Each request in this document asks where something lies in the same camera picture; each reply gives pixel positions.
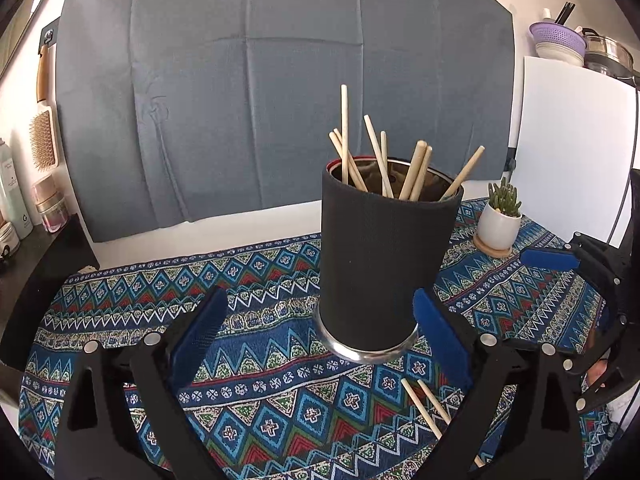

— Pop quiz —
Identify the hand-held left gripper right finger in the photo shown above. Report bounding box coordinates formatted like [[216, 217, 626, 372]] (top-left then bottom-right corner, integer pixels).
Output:
[[412, 287, 586, 480]]

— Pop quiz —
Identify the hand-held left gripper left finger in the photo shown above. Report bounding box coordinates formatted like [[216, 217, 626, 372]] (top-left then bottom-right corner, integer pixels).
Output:
[[54, 286, 230, 480]]

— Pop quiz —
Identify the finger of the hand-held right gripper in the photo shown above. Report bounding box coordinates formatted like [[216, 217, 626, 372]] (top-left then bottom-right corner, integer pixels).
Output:
[[560, 310, 640, 416], [519, 232, 632, 326]]

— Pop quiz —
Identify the black cylindrical utensil holder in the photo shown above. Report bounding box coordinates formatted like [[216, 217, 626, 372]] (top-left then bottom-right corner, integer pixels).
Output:
[[317, 157, 465, 365]]

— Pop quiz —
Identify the group of wooden chopsticks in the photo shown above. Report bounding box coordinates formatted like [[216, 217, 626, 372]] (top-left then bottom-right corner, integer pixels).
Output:
[[327, 84, 487, 202]]

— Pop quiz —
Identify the round wooden coaster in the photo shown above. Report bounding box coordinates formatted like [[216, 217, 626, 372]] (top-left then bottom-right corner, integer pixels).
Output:
[[472, 234, 515, 259]]

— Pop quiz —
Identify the cactus in white pot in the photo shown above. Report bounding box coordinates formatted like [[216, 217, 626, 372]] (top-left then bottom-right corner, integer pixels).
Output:
[[475, 177, 523, 251]]

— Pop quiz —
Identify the blue patterned tablecloth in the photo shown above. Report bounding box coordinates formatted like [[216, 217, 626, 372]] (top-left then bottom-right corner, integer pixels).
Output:
[[17, 199, 621, 480]]

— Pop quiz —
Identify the white foam board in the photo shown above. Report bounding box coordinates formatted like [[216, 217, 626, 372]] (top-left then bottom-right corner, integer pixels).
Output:
[[507, 55, 637, 248]]

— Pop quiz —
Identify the black shelf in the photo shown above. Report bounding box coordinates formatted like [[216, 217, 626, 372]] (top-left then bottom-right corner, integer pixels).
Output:
[[0, 212, 101, 361]]

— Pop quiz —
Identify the pink jar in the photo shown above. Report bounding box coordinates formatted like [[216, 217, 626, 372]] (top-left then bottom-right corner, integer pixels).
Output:
[[32, 176, 68, 233]]

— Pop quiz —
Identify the stack of white bowls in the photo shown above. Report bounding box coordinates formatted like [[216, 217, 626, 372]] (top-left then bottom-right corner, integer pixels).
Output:
[[535, 42, 585, 67]]

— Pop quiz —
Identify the steel pot with glass lid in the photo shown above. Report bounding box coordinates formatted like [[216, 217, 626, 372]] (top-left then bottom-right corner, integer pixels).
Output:
[[582, 30, 636, 78]]

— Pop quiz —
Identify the purple colander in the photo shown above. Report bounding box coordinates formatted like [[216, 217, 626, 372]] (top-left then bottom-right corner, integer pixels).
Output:
[[529, 21, 587, 58]]

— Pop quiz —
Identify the pale green bottle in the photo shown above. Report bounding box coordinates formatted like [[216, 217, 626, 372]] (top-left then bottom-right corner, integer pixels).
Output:
[[0, 137, 33, 241]]

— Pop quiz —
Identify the blue-grey backdrop cloth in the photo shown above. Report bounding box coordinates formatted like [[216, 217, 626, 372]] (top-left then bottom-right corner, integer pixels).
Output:
[[54, 0, 516, 243]]

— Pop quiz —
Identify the wooden hairbrush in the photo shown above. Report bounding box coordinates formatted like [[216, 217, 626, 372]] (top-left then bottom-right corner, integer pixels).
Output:
[[29, 42, 58, 168]]

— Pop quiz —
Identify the thin black cable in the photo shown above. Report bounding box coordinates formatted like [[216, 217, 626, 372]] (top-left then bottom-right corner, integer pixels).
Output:
[[606, 87, 640, 246]]

